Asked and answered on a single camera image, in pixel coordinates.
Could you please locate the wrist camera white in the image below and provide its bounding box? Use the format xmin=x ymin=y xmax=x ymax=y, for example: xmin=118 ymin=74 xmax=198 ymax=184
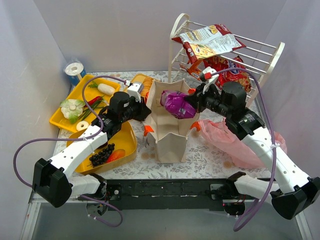
xmin=126 ymin=82 xmax=144 ymax=103
xmin=199 ymin=66 xmax=219 ymax=94

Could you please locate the pink plastic grocery bag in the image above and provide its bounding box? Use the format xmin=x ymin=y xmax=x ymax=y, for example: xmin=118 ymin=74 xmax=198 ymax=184
xmin=197 ymin=118 xmax=288 ymax=169

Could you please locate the cream metal shelf rack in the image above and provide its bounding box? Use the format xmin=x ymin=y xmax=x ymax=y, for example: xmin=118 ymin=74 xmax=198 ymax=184
xmin=167 ymin=12 xmax=286 ymax=108

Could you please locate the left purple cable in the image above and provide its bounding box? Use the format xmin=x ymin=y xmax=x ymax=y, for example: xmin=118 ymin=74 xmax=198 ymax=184
xmin=12 ymin=75 xmax=131 ymax=228

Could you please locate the orange carrot toy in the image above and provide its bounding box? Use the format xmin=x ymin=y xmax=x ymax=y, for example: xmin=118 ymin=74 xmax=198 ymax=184
xmin=107 ymin=149 xmax=126 ymax=163

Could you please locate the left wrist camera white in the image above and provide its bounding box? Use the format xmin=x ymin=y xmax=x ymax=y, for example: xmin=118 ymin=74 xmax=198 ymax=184
xmin=126 ymin=82 xmax=144 ymax=103

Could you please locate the purple snack bag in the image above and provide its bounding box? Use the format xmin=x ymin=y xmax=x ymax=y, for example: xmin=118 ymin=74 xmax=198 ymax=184
xmin=160 ymin=90 xmax=197 ymax=119

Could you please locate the tissue roll blue pack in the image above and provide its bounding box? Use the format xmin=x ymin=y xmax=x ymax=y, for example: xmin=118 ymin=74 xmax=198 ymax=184
xmin=63 ymin=59 xmax=87 ymax=86

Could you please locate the yellow flat tray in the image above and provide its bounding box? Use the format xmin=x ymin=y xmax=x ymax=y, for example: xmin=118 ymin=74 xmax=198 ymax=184
xmin=131 ymin=74 xmax=156 ymax=101

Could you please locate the beige paper grocery bag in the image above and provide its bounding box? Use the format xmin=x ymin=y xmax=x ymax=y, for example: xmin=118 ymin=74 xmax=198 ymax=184
xmin=143 ymin=79 xmax=200 ymax=164

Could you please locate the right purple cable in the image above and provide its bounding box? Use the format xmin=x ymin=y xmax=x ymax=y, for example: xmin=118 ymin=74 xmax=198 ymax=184
xmin=212 ymin=66 xmax=278 ymax=232

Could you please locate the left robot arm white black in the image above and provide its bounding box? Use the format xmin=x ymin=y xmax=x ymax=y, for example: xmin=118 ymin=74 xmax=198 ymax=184
xmin=32 ymin=91 xmax=151 ymax=208

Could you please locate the purple cable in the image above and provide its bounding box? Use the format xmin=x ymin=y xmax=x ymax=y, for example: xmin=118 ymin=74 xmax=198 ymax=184
xmin=212 ymin=66 xmax=278 ymax=232
xmin=12 ymin=75 xmax=131 ymax=228

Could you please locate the red chili pepper toy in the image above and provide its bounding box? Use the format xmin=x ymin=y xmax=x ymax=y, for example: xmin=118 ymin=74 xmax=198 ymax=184
xmin=87 ymin=96 xmax=105 ymax=109

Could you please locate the orange snack packet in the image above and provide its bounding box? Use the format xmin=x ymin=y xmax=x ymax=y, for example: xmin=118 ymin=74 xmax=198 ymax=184
xmin=179 ymin=59 xmax=206 ymax=81

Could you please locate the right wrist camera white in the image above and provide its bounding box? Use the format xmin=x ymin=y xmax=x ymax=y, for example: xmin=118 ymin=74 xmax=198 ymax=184
xmin=199 ymin=66 xmax=219 ymax=94

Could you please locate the row of round crackers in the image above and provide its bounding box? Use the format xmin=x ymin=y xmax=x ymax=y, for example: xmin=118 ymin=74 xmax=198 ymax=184
xmin=140 ymin=77 xmax=154 ymax=98

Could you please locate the white ring slice toy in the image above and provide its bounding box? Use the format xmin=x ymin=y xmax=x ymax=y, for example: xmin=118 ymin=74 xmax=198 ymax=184
xmin=76 ymin=120 xmax=89 ymax=131

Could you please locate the white red chips bag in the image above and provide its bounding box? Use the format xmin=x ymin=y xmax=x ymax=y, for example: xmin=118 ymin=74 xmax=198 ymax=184
xmin=172 ymin=24 xmax=246 ymax=64

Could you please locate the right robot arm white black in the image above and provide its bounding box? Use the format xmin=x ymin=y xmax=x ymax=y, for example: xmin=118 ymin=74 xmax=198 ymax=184
xmin=184 ymin=81 xmax=320 ymax=220

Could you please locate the cabbage toy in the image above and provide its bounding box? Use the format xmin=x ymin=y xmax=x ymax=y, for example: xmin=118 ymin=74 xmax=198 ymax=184
xmin=59 ymin=99 xmax=85 ymax=124

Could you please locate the black grape bunch toy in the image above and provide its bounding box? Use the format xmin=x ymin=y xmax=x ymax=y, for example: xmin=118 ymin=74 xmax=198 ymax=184
xmin=88 ymin=143 xmax=115 ymax=167

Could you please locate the white radish toy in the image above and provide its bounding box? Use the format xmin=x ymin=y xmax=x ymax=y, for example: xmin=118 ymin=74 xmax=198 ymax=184
xmin=88 ymin=81 xmax=115 ymax=96

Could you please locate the green onion toy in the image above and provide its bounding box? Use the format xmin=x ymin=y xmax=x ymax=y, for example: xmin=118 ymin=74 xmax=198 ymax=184
xmin=79 ymin=98 xmax=111 ymax=120

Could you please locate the red snack bag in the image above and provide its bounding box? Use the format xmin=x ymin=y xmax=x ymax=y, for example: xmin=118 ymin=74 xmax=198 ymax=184
xmin=203 ymin=56 xmax=251 ymax=93

